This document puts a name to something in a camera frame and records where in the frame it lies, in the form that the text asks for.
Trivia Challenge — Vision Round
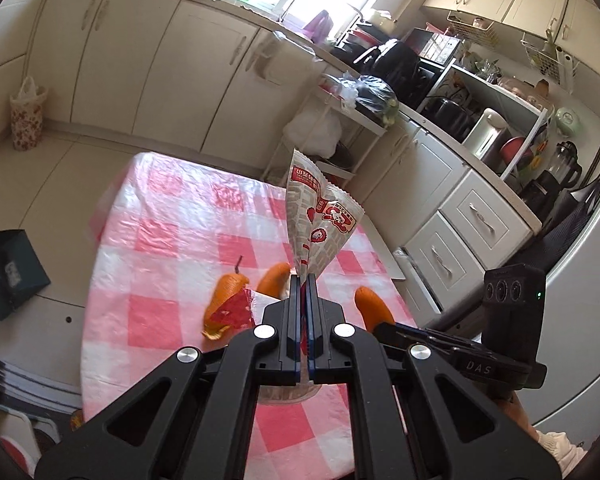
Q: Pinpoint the orange peel long piece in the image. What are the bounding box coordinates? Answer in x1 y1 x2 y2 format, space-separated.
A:
354 286 396 333

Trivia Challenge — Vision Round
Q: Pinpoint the dark plastic bag on rack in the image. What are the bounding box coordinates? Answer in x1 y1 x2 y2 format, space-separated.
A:
354 75 399 128

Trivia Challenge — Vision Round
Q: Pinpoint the black backpack on counter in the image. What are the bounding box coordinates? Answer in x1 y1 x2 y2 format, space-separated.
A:
353 38 420 105

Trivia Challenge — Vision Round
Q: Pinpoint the white plastic bag on rack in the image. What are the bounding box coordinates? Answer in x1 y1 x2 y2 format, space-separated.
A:
283 107 342 158

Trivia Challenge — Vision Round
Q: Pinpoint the floral bag on floor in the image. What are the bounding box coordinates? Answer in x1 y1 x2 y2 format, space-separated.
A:
9 76 48 152

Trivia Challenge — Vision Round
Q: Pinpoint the white tiered storage rack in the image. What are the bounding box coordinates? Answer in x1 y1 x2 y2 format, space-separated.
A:
261 74 398 186

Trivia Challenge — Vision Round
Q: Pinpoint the pink checkered plastic tablecloth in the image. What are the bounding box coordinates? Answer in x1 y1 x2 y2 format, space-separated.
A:
81 153 415 479

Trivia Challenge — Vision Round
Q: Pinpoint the silver red snack bag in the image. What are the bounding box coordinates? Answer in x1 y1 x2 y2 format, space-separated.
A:
285 150 364 284

